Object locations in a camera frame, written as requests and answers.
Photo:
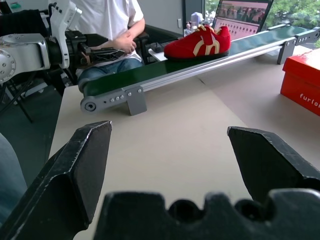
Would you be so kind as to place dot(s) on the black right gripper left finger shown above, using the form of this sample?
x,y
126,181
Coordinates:
x,y
62,180

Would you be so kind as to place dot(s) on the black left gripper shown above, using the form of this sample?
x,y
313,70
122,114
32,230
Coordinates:
x,y
75,47

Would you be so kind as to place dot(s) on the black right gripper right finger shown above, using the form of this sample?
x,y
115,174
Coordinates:
x,y
270,162

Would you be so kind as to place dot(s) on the red cardboard shoebox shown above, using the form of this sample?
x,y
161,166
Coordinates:
x,y
303,80

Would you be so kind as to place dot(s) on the person's bare hand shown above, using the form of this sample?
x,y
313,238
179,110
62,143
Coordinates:
x,y
126,42

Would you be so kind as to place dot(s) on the person in white T-shirt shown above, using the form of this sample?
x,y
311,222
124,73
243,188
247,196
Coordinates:
x,y
107,17

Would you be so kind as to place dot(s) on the bystander's blue jeans leg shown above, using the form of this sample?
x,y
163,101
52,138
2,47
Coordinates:
x,y
11,180

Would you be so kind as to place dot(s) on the black office chair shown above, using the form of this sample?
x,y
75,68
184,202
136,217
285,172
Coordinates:
x,y
155,35

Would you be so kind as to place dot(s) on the small white side table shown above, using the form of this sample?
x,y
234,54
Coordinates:
x,y
156,55

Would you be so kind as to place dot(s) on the black joystick controller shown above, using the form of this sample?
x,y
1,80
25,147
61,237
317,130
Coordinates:
x,y
157,47

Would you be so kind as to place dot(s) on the black cloth garment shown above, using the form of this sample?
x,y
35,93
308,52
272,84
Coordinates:
x,y
22,22

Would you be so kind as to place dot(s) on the small toy figurine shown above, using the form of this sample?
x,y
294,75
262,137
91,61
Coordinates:
x,y
188,28

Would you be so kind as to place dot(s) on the black tripod legs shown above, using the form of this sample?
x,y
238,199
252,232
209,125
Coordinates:
x,y
17,100

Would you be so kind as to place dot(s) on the red plush shoe, yellow stripes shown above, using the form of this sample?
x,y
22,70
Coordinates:
x,y
197,45

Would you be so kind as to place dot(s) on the pale purple toy figure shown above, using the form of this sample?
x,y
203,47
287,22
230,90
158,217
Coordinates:
x,y
196,21

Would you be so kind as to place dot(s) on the laptop with open screen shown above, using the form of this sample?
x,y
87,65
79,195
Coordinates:
x,y
243,17

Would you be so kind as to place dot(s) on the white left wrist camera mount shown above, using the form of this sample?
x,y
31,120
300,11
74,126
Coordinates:
x,y
60,27

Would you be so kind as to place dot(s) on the green conveyor belt, grey frame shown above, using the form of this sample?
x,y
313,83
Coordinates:
x,y
175,72

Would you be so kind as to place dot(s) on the white wall socket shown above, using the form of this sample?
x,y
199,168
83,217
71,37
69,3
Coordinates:
x,y
179,23

